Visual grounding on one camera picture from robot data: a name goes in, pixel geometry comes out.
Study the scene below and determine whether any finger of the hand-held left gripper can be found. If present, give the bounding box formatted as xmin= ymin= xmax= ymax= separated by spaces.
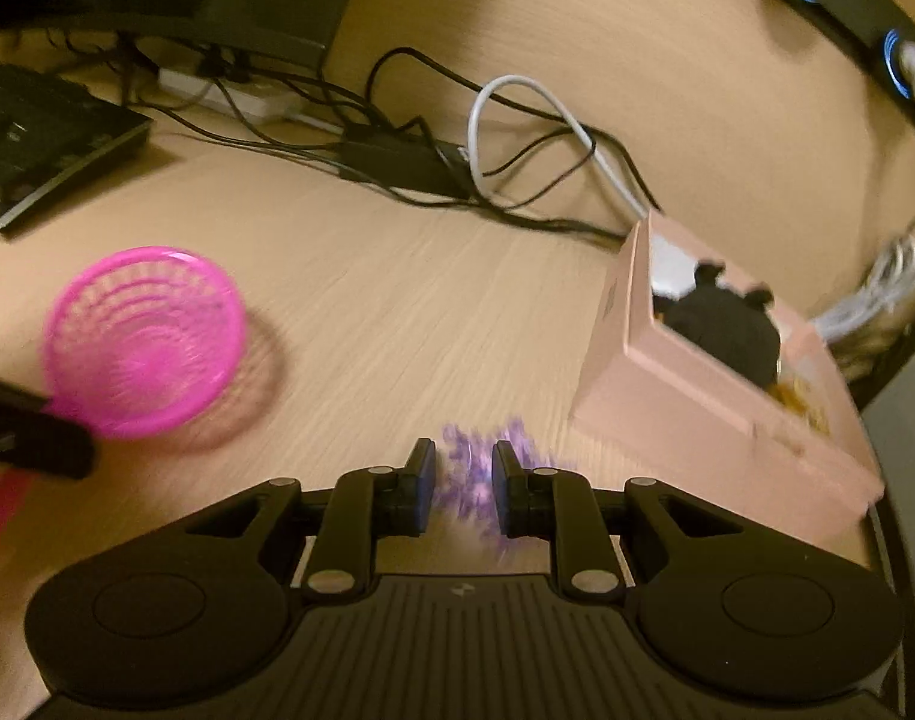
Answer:
xmin=0 ymin=369 xmax=55 ymax=412
xmin=0 ymin=406 xmax=98 ymax=481

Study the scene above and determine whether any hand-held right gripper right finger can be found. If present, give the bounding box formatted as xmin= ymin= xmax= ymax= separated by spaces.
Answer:
xmin=491 ymin=442 xmax=743 ymax=602

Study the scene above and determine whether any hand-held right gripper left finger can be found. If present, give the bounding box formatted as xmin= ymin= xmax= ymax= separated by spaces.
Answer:
xmin=187 ymin=437 xmax=437 ymax=601

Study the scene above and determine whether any pile of purple beads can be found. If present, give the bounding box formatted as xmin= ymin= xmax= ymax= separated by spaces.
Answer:
xmin=436 ymin=414 xmax=580 ymax=565

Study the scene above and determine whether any pink plastic strainer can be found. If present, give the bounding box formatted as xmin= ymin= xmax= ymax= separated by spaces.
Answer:
xmin=0 ymin=244 xmax=250 ymax=572

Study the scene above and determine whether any pink cardboard box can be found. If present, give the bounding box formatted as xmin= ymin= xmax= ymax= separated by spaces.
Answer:
xmin=568 ymin=208 xmax=887 ymax=542

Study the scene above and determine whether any black plush toy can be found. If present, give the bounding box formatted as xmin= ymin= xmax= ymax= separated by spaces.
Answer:
xmin=652 ymin=261 xmax=787 ymax=392

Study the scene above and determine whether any brown snack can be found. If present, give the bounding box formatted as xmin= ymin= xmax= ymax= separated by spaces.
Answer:
xmin=766 ymin=369 xmax=835 ymax=437

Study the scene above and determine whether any black keyboard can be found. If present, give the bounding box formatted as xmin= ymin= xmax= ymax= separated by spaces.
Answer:
xmin=0 ymin=62 xmax=154 ymax=231

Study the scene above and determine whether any black power adapter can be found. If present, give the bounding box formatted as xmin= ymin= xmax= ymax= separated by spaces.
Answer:
xmin=339 ymin=126 xmax=479 ymax=201

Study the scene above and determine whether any white power strip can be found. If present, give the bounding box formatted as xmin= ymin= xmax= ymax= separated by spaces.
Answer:
xmin=155 ymin=64 xmax=342 ymax=128

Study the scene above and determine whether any black power strip cable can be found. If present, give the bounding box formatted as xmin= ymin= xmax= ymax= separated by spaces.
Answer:
xmin=104 ymin=30 xmax=398 ymax=166

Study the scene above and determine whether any thick white looped cable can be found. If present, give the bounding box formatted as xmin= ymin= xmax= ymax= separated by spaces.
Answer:
xmin=467 ymin=73 xmax=662 ymax=217

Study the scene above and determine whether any black adapter cable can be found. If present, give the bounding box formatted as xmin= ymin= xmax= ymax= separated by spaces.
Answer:
xmin=367 ymin=47 xmax=631 ymax=245

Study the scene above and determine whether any white coiled plug cable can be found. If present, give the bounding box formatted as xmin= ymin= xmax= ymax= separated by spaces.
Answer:
xmin=808 ymin=96 xmax=915 ymax=350

